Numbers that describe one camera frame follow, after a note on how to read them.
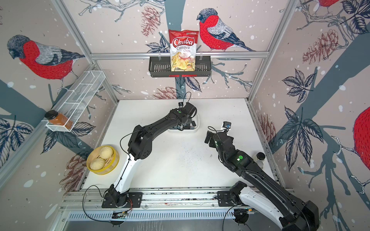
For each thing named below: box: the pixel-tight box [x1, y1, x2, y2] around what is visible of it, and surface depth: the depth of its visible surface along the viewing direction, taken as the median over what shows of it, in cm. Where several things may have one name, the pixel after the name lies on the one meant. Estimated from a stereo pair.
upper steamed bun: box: [99, 145, 114, 160], surface depth 87 cm
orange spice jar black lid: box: [44, 109, 74, 130], surface depth 63 cm
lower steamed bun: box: [89, 157, 106, 171], surface depth 83 cm
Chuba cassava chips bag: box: [168, 29, 199, 72], surface depth 87 cm
